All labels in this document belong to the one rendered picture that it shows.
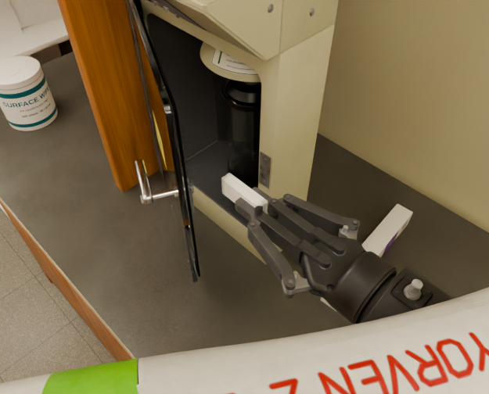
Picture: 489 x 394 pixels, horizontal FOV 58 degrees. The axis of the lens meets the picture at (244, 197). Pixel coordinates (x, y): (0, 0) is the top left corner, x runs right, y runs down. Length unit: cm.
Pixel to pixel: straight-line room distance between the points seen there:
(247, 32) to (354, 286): 29
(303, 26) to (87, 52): 41
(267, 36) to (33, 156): 82
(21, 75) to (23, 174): 25
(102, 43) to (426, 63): 62
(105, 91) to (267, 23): 45
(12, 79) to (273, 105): 78
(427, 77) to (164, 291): 68
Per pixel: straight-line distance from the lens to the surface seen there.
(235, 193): 56
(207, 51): 72
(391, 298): 45
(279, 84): 59
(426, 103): 101
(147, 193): 67
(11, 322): 211
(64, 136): 126
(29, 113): 127
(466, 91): 97
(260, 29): 52
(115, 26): 86
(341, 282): 47
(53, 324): 203
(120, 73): 90
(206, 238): 94
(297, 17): 57
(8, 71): 127
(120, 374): 25
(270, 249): 50
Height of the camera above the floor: 170
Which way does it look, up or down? 48 degrees down
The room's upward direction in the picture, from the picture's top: straight up
